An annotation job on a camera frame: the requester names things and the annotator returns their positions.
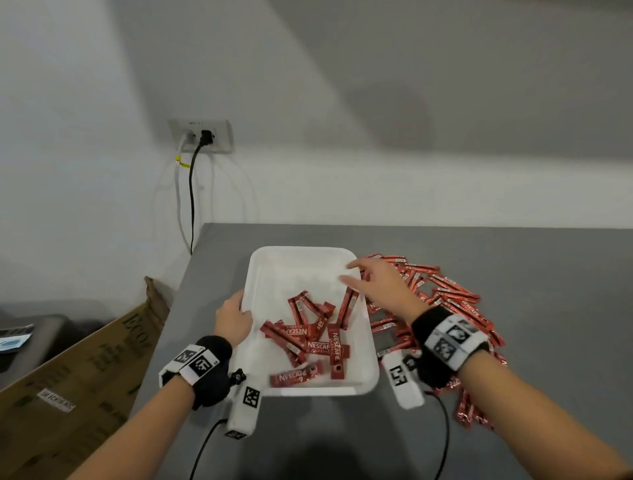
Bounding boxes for person's left hand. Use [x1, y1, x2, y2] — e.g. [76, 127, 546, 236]
[213, 289, 254, 349]

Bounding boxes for person's right hand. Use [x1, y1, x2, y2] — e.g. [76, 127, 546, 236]
[338, 256, 430, 327]

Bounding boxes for white plastic tray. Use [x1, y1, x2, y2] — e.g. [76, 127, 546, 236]
[231, 245, 380, 398]

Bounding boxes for person's left forearm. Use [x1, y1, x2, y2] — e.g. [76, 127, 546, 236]
[67, 378, 196, 480]

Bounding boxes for person's right forearm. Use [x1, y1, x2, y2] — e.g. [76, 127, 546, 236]
[457, 348, 633, 480]

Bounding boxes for black left wristband with markers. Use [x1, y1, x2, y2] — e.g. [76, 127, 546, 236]
[158, 335, 233, 411]

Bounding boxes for brown cardboard box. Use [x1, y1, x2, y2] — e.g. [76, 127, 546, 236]
[0, 276, 171, 480]

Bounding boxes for dark grey printer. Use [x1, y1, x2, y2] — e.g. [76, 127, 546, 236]
[0, 314, 75, 392]

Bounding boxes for white and blue packet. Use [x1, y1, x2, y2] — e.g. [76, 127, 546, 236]
[0, 334, 33, 353]

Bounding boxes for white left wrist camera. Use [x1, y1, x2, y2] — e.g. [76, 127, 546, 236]
[225, 368, 263, 441]

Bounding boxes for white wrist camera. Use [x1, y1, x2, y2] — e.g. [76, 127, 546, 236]
[380, 348, 426, 410]
[225, 368, 263, 441]

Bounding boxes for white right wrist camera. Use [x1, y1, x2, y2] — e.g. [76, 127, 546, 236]
[380, 348, 426, 410]

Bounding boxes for black power cable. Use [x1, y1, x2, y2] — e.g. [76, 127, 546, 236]
[188, 143, 204, 256]

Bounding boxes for black left camera cable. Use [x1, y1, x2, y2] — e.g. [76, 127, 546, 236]
[189, 417, 228, 480]

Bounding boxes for black camera cable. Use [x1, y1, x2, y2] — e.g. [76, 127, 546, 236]
[425, 391, 451, 480]
[189, 417, 228, 480]

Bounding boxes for white power cable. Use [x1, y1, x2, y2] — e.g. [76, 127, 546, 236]
[173, 132, 195, 253]

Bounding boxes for black right camera cable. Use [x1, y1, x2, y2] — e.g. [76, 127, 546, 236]
[425, 391, 451, 480]

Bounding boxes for grey wall socket plate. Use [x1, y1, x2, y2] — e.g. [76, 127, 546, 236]
[167, 118, 234, 154]

